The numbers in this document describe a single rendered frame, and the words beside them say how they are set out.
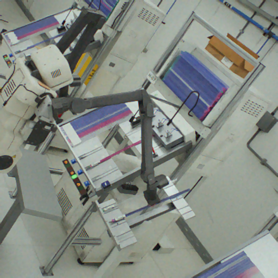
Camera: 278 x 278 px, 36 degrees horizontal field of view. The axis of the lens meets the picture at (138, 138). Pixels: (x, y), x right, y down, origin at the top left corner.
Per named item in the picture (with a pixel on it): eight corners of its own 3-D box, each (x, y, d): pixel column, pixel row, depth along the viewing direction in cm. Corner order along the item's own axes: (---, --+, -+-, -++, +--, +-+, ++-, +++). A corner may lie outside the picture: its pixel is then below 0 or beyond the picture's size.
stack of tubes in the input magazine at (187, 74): (200, 120, 280) (225, 87, 271) (160, 79, 312) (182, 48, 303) (211, 124, 289) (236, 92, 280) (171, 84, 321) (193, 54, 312)
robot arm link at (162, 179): (140, 173, 241) (146, 176, 233) (157, 164, 244) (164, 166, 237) (147, 191, 244) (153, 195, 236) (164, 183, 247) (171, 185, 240)
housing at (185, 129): (185, 149, 290) (184, 135, 279) (150, 108, 321) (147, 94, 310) (195, 144, 292) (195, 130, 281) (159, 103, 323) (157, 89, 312)
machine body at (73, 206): (77, 267, 313) (123, 207, 293) (44, 200, 357) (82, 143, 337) (138, 266, 359) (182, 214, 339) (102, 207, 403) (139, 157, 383)
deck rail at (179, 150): (98, 197, 272) (96, 191, 267) (96, 195, 273) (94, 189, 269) (192, 147, 289) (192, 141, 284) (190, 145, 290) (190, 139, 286)
